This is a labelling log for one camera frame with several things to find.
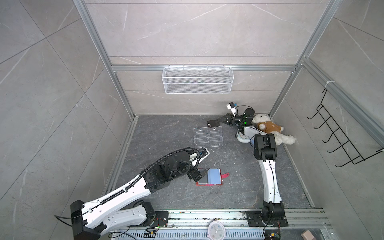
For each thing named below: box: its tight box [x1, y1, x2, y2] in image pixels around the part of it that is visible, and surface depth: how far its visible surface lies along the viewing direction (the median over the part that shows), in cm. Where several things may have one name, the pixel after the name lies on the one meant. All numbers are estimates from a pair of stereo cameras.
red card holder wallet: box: [195, 167, 230, 186], surface depth 88 cm
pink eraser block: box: [300, 229, 317, 240], surface depth 69 cm
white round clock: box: [207, 220, 226, 240], surface depth 70 cm
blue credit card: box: [207, 168, 222, 185], surface depth 89 cm
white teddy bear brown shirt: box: [252, 113, 296, 146], surface depth 103 cm
